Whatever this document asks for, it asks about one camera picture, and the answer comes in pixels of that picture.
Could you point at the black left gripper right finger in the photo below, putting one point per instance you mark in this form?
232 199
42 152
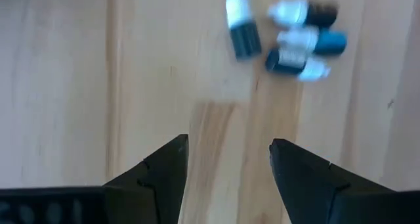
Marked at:
315 191

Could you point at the small blue food coloring bottle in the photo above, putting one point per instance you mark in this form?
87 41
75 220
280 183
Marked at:
331 42

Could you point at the small brown food coloring bottle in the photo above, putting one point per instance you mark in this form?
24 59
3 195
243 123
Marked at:
323 15

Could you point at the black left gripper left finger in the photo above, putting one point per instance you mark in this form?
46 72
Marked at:
157 184

